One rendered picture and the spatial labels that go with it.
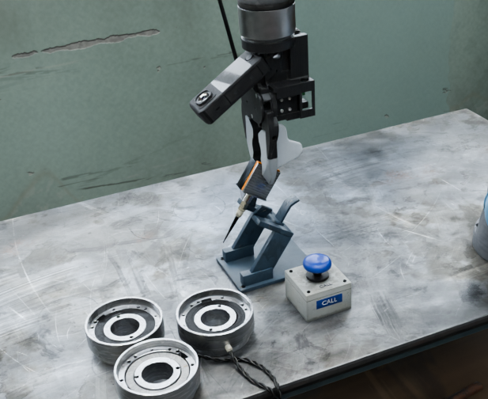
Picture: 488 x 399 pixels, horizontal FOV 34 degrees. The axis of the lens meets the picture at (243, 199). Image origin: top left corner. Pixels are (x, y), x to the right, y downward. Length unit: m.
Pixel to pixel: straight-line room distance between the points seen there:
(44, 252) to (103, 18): 1.35
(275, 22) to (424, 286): 0.44
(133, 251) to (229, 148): 1.59
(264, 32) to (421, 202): 0.50
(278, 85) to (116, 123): 1.65
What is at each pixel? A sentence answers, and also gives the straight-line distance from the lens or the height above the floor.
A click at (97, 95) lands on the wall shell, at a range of 2.63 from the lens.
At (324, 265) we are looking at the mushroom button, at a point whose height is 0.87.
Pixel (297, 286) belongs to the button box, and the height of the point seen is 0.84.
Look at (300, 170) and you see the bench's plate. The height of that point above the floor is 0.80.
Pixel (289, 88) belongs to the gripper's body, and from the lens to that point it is 1.07.
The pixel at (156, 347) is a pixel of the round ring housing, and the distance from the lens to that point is 1.04.
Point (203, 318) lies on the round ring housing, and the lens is 1.09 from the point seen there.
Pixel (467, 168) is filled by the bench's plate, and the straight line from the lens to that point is 1.51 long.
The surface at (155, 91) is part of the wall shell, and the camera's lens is 2.68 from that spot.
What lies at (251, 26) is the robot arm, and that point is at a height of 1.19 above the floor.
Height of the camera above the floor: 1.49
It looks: 29 degrees down
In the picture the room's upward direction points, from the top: 4 degrees counter-clockwise
